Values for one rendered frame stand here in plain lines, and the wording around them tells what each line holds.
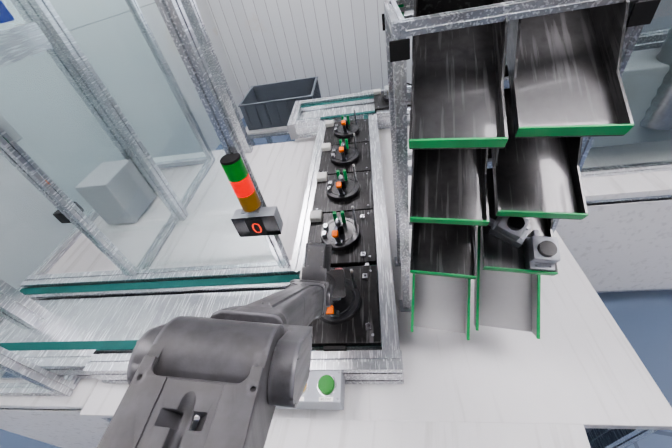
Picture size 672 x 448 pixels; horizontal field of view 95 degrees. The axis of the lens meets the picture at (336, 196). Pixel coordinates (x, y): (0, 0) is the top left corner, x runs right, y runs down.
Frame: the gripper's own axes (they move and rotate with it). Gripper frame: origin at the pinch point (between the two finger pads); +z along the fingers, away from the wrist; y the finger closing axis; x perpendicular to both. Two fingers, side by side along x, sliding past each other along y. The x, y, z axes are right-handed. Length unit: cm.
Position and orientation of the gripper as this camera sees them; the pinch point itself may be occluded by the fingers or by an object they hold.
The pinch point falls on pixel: (330, 279)
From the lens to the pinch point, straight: 85.6
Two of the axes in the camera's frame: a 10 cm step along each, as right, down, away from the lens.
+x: 0.8, 9.8, -1.6
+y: -9.8, 1.0, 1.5
